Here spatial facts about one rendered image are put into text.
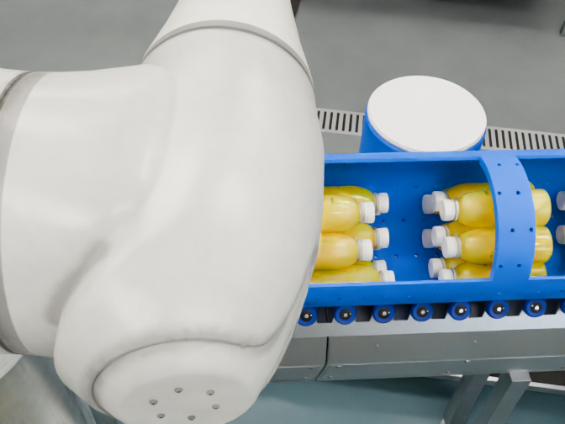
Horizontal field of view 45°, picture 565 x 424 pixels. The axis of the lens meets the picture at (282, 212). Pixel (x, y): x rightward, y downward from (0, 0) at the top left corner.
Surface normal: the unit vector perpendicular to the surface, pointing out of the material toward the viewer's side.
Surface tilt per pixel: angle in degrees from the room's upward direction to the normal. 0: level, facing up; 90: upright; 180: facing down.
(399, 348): 70
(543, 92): 0
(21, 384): 92
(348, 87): 0
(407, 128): 0
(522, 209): 29
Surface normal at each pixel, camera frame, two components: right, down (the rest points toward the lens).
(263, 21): 0.45, -0.71
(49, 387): 0.97, 0.22
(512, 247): 0.07, 0.24
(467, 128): 0.03, -0.65
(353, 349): 0.07, 0.49
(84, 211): 0.00, -0.23
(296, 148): 0.76, -0.39
